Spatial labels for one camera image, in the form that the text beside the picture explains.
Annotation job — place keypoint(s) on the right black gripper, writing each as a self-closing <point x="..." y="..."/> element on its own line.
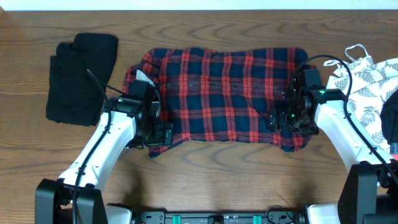
<point x="282" y="113"/>

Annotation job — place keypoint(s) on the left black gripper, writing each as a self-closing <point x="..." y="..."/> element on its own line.
<point x="159" y="139"/>

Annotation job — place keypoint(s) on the red navy plaid shirt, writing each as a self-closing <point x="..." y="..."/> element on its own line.
<point x="222" y="96"/>

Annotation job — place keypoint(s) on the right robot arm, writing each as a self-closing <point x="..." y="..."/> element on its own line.
<point x="369" y="194"/>

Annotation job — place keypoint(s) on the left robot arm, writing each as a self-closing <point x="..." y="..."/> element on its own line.
<point x="76" y="196"/>

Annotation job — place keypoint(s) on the white fern print cloth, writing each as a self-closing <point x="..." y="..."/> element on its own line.
<point x="373" y="84"/>

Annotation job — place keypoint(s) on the black folded garment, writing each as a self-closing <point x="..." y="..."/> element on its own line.
<point x="74" y="97"/>

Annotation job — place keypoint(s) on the dark navy garment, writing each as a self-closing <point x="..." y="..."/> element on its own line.
<point x="389" y="119"/>

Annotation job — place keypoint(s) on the red object at edge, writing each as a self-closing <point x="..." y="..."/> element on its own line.
<point x="394" y="148"/>

